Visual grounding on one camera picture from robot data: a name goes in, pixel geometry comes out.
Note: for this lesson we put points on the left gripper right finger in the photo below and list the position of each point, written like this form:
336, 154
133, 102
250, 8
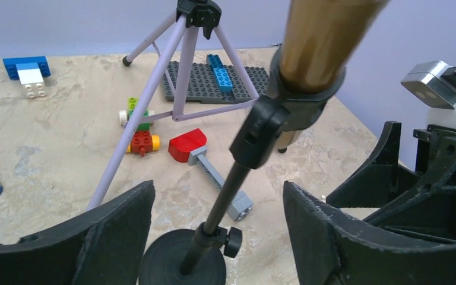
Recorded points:
333, 247

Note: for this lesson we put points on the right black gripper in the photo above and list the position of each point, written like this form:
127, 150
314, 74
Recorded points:
421, 207

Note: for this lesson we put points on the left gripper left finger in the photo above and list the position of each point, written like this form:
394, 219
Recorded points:
101, 246

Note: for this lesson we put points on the black microphone stand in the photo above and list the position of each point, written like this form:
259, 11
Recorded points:
186, 256

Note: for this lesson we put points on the gold microphone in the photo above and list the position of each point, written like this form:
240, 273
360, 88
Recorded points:
310, 66

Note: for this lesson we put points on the red brick yellow wheels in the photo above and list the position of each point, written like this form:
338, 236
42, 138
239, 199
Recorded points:
143, 142

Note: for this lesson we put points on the red and grey brick hammer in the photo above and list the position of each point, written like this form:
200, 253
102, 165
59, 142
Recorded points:
191, 148

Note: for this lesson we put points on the dark grey building baseplate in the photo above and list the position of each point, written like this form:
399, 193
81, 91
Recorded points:
203, 86

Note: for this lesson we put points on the blue and white bricks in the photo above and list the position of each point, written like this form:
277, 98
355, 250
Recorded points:
30, 72

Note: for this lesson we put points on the blue brick stack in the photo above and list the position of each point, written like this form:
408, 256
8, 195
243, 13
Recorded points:
220, 73

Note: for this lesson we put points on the lilac music stand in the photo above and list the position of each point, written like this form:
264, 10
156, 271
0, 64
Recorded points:
173, 69

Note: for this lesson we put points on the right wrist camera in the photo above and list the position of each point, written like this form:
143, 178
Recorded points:
434, 83

